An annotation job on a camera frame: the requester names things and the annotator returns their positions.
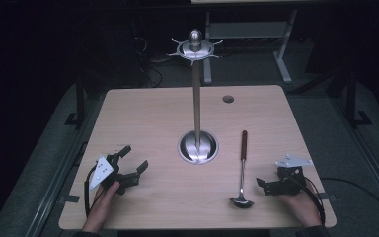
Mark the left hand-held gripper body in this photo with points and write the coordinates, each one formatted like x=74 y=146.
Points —
x=102 y=171

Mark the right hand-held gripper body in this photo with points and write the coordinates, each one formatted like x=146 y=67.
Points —
x=289 y=184

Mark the person's right hand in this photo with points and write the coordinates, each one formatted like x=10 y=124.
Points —
x=304 y=207

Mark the person's left hand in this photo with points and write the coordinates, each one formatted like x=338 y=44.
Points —
x=100 y=207

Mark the grey tape strip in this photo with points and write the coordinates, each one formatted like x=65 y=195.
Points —
x=329 y=197
x=72 y=198

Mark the black metal stand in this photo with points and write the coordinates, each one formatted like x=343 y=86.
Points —
x=352 y=105
x=79 y=105

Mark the tall metal utensil rack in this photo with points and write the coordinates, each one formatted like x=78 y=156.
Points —
x=196 y=98

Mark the grey metal floor rail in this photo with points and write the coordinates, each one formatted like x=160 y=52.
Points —
x=368 y=164
x=62 y=177

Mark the white desk frame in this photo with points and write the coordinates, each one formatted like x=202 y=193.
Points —
x=284 y=49

